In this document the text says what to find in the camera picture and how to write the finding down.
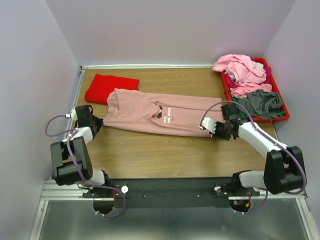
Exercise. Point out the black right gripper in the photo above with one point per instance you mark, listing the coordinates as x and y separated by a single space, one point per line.
226 138

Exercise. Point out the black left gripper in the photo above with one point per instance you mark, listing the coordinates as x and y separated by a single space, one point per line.
99 122

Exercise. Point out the red t-shirt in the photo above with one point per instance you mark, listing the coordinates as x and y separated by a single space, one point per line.
103 85

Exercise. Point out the dusty pink graphic t-shirt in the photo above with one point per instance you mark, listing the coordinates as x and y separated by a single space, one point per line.
163 114

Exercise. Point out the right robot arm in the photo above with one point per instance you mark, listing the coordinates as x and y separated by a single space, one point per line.
284 170

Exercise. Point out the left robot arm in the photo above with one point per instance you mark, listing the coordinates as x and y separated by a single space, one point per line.
70 158

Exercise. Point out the green t-shirt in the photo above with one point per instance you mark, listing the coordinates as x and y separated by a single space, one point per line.
237 105

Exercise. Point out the grey t-shirt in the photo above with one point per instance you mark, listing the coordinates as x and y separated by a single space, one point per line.
261 103

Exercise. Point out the magenta t-shirt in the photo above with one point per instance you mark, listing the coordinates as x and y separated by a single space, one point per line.
231 83

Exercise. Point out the light pink t-shirt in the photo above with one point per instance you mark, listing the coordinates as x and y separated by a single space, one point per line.
245 87

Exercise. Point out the white printed t-shirt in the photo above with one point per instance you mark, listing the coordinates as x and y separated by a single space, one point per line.
245 71

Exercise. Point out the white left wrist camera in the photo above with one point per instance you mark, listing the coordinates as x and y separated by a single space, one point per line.
72 115

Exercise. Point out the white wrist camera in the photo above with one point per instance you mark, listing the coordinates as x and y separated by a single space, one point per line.
72 115
209 125

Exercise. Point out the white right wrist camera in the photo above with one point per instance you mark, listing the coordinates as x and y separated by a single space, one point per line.
209 125

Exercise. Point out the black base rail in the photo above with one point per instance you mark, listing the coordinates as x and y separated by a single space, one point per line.
180 192

